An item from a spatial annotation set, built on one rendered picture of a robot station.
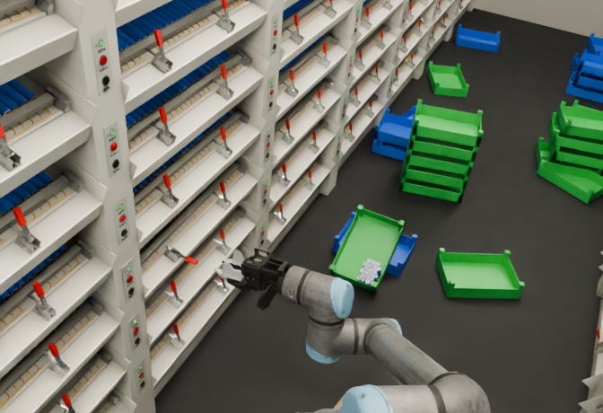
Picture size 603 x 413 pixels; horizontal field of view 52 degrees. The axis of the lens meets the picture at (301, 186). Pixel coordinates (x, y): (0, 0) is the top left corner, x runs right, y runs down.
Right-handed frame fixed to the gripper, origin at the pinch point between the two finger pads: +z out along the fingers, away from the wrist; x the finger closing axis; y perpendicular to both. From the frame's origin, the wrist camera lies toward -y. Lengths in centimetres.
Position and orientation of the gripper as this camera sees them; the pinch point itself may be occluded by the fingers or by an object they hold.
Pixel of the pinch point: (222, 268)
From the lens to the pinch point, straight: 169.2
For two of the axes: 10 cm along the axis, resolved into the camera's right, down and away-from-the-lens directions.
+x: -4.4, 5.2, -7.3
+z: -9.0, -2.1, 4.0
